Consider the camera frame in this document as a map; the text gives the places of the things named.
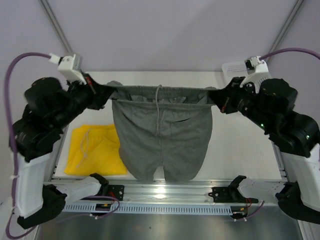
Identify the white slotted cable duct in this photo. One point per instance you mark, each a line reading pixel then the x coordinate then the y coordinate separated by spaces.
pixel 134 208

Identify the aluminium mounting rail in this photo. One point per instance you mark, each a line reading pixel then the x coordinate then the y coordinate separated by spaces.
pixel 194 192

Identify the grey shorts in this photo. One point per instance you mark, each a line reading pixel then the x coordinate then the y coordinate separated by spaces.
pixel 161 126

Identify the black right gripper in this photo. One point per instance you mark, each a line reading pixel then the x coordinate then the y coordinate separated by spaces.
pixel 225 98

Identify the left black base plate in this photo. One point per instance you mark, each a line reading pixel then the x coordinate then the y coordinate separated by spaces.
pixel 116 191

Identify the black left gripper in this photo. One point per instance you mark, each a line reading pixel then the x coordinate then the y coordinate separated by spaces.
pixel 100 93

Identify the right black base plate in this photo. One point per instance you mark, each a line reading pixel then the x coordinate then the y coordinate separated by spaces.
pixel 222 194

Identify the white plastic basket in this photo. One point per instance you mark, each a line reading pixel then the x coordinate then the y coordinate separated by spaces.
pixel 252 69

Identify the aluminium frame post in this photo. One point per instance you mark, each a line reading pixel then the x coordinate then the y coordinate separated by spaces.
pixel 53 20
pixel 287 24

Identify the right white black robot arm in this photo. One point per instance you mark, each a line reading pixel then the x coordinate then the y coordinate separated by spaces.
pixel 296 135

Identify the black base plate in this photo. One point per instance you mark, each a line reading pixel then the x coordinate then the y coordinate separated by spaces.
pixel 116 191
pixel 222 194

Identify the left aluminium frame post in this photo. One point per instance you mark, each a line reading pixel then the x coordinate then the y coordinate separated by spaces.
pixel 53 20

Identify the right aluminium frame post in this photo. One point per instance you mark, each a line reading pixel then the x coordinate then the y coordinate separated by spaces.
pixel 287 24

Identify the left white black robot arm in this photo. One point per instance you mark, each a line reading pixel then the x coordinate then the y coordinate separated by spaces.
pixel 49 109

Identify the yellow shorts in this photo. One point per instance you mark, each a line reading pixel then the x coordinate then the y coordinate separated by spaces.
pixel 94 149

